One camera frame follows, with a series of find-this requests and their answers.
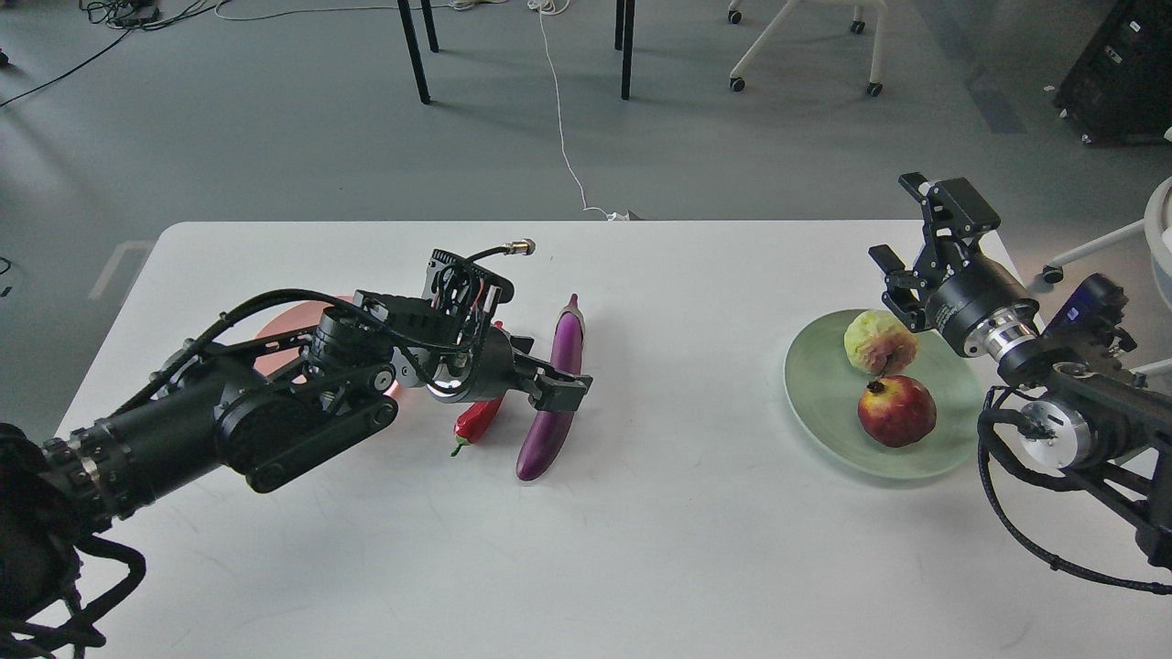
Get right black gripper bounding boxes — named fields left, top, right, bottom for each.
left=868, top=172, right=1041, bottom=360

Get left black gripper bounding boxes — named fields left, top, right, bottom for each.
left=423, top=324, right=593, bottom=413

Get red chili pepper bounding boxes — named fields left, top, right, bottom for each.
left=450, top=394, right=505, bottom=458

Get purple eggplant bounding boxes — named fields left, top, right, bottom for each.
left=515, top=293, right=585, bottom=482

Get green custard apple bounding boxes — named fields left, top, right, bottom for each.
left=841, top=310, right=919, bottom=376

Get red pomegranate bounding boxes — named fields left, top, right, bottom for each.
left=857, top=375, right=938, bottom=448

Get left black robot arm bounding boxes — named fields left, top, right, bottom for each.
left=4, top=242, right=591, bottom=658

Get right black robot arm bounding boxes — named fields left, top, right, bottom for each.
left=868, top=172, right=1171, bottom=595

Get green plate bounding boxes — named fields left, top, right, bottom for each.
left=784, top=308, right=984, bottom=481

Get white chair at right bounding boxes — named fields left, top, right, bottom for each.
left=1038, top=178, right=1171, bottom=393

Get black equipment case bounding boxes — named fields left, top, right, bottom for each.
left=1052, top=1, right=1171, bottom=147

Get pink plate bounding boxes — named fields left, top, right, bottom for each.
left=248, top=295, right=404, bottom=396

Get white rolling chair base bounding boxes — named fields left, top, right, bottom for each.
left=727, top=0, right=890, bottom=98

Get black table legs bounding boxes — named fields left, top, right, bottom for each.
left=393, top=1, right=636, bottom=106

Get white cable on floor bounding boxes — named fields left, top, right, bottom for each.
left=527, top=0, right=633, bottom=222

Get black cables on floor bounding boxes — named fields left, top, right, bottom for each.
left=0, top=0, right=222, bottom=109

